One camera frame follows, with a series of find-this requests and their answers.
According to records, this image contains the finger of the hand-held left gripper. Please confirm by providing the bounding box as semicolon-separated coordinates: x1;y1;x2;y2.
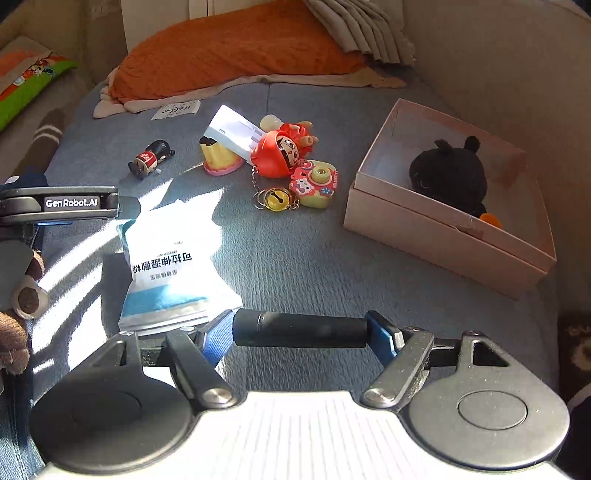
118;196;142;220

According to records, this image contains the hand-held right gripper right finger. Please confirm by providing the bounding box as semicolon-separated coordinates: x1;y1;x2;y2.
362;310;513;409

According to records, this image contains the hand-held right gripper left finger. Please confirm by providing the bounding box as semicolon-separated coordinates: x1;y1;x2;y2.
88;309;241;409

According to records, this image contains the small black-hat figurine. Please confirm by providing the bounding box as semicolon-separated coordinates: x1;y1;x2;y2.
128;139;176;178

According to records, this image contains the white and blue packet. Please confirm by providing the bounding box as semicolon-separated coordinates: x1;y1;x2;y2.
117;198;244;337

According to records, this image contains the black cylinder flashlight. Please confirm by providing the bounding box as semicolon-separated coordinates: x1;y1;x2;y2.
232;308;370;349

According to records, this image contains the pink cardboard box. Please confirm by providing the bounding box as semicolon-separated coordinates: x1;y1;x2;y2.
343;98;557;302

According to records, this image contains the white plastic card holder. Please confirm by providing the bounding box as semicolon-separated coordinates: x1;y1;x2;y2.
203;104;267;164

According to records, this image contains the red hooded doll keychain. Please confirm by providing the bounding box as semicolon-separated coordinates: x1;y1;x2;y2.
249;121;320;214

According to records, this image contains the pink and yellow toy camera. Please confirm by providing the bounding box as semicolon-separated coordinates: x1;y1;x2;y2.
288;159;335;209

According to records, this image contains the brown striped cushion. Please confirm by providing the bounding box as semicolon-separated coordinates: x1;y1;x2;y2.
0;108;68;181

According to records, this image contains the yellow pudding toy pink base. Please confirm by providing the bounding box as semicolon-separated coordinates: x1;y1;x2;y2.
199;136;246;177

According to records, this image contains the white fabric label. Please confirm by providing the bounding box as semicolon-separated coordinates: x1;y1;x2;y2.
151;99;201;121

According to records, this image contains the green printed cushion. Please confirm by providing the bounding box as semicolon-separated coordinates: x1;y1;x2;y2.
0;48;79;132

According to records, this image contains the brown plush toy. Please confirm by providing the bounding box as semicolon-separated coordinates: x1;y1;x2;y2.
0;249;51;376

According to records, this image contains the black plush toy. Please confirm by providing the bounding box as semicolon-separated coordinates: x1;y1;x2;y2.
409;135;490;217

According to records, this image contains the orange blanket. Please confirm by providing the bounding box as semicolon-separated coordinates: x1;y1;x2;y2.
108;0;370;104

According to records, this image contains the dark patterned cloth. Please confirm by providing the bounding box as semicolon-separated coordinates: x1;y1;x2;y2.
558;313;591;398

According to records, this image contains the person's denim leg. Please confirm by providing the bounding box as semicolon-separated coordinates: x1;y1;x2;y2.
0;371;47;480

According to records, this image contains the grey pleated cloth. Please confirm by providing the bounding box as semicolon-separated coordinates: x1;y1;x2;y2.
302;0;416;68

